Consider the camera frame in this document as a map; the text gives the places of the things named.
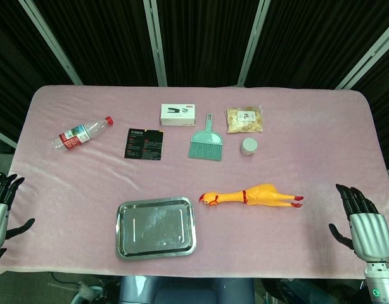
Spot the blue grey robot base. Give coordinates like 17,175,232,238
118,275,255,304

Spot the teal hand brush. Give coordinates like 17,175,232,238
188,113,224,162

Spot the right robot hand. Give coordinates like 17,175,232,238
328,183,389,262

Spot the yellow rubber chicken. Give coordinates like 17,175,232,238
199,182,305,209

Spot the stainless steel tray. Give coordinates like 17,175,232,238
115,196,198,260

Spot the small white jar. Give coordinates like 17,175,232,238
239,137,258,157

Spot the black printed card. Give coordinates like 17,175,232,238
124,127,165,162

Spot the clear plastic water bottle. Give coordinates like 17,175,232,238
51,116,115,152

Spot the pink tablecloth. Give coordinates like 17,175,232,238
0,84,389,279

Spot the clear bag of snacks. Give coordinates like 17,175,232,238
225,105,265,134

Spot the white stapler box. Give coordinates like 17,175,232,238
159,103,196,127

